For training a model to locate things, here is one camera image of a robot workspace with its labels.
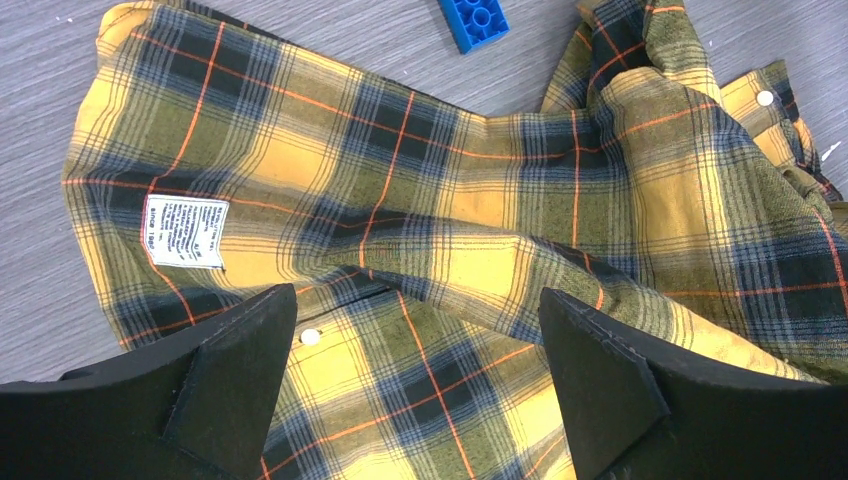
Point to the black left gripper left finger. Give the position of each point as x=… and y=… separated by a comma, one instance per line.
x=196, y=404

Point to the blue toy brick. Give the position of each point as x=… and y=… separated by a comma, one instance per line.
x=474, y=23

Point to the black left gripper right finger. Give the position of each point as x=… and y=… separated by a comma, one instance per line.
x=637, y=407

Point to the yellow plaid flannel shirt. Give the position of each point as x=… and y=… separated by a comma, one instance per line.
x=211, y=160

